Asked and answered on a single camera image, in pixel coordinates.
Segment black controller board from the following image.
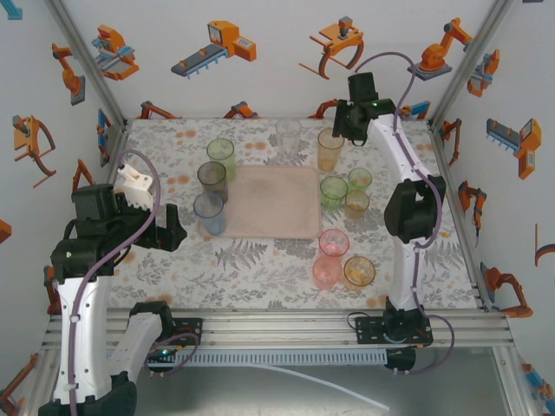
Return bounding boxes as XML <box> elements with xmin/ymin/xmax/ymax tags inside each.
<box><xmin>145</xmin><ymin>345</ymin><xmax>180</xmax><ymax>370</ymax></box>
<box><xmin>384</xmin><ymin>346</ymin><xmax>418</xmax><ymax>376</ymax></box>

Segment wide amber glass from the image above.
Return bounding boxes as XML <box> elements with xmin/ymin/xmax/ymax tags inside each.
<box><xmin>343</xmin><ymin>255</ymin><xmax>376</xmax><ymax>288</ymax></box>

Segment thin white tube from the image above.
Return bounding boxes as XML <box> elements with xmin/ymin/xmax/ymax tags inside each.
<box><xmin>253</xmin><ymin>362</ymin><xmax>391</xmax><ymax>412</ymax></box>

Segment pink glass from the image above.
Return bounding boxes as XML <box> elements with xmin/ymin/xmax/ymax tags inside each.
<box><xmin>318</xmin><ymin>228</ymin><xmax>350</xmax><ymax>257</ymax></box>
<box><xmin>312</xmin><ymin>254</ymin><xmax>343</xmax><ymax>290</ymax></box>

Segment pink rectangular tray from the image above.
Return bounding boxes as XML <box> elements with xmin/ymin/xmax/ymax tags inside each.
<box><xmin>198</xmin><ymin>166</ymin><xmax>323</xmax><ymax>239</ymax></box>

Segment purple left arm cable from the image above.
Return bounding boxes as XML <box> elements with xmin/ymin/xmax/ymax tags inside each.
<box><xmin>64</xmin><ymin>149</ymin><xmax>201</xmax><ymax>416</ymax></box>

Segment tall green glass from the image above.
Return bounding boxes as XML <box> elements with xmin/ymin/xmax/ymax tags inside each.
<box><xmin>206</xmin><ymin>138</ymin><xmax>238</xmax><ymax>183</ymax></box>

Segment small green glass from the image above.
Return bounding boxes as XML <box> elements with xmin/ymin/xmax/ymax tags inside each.
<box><xmin>348</xmin><ymin>167</ymin><xmax>373</xmax><ymax>194</ymax></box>

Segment small orange glass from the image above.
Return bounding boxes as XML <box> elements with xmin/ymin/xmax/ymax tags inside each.
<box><xmin>344</xmin><ymin>189</ymin><xmax>371</xmax><ymax>221</ymax></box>

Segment white slotted cable duct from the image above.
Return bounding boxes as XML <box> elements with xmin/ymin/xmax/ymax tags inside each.
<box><xmin>149</xmin><ymin>349</ymin><xmax>388</xmax><ymax>367</ymax></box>

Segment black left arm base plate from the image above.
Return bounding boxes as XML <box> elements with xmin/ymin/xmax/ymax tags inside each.
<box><xmin>171</xmin><ymin>317</ymin><xmax>205</xmax><ymax>347</ymax></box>

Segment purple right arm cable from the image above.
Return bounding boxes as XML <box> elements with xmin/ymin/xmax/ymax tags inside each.
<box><xmin>354</xmin><ymin>51</ymin><xmax>456</xmax><ymax>377</ymax></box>

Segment tall clear glass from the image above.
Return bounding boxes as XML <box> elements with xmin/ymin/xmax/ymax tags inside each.
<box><xmin>275</xmin><ymin>118</ymin><xmax>304</xmax><ymax>157</ymax></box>

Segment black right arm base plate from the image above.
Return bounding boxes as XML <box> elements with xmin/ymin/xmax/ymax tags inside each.
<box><xmin>354</xmin><ymin>315</ymin><xmax>434</xmax><ymax>348</ymax></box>

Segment tall orange glass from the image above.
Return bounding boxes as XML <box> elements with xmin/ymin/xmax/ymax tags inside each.
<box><xmin>317</xmin><ymin>127</ymin><xmax>346</xmax><ymax>172</ymax></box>

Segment floral tablecloth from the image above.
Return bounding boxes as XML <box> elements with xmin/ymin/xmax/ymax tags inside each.
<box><xmin>106</xmin><ymin>117</ymin><xmax>482</xmax><ymax>311</ymax></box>

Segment aluminium frame rail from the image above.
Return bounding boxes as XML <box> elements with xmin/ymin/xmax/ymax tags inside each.
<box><xmin>42</xmin><ymin>308</ymin><xmax>515</xmax><ymax>350</ymax></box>

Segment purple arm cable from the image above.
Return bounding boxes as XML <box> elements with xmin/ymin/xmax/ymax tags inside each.
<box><xmin>354</xmin><ymin>51</ymin><xmax>456</xmax><ymax>377</ymax></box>
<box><xmin>64</xmin><ymin>149</ymin><xmax>201</xmax><ymax>416</ymax></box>

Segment medium green glass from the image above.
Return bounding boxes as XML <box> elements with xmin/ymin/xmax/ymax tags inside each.
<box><xmin>319</xmin><ymin>175</ymin><xmax>349</xmax><ymax>212</ymax></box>

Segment aluminium side rail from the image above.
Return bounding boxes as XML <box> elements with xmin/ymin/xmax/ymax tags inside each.
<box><xmin>97</xmin><ymin>120</ymin><xmax>132</xmax><ymax>218</ymax></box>
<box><xmin>428</xmin><ymin>120</ymin><xmax>495</xmax><ymax>313</ymax></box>

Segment blue glass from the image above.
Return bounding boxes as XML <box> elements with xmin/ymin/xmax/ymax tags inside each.
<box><xmin>193</xmin><ymin>192</ymin><xmax>227</xmax><ymax>237</ymax></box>

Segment grey glass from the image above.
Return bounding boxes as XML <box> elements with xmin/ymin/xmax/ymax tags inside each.
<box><xmin>197</xmin><ymin>160</ymin><xmax>230</xmax><ymax>204</ymax></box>

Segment aluminium corner post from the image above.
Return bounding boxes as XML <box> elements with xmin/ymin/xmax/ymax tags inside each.
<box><xmin>45</xmin><ymin>0</ymin><xmax>131</xmax><ymax>131</ymax></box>
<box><xmin>428</xmin><ymin>0</ymin><xmax>518</xmax><ymax>131</ymax></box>

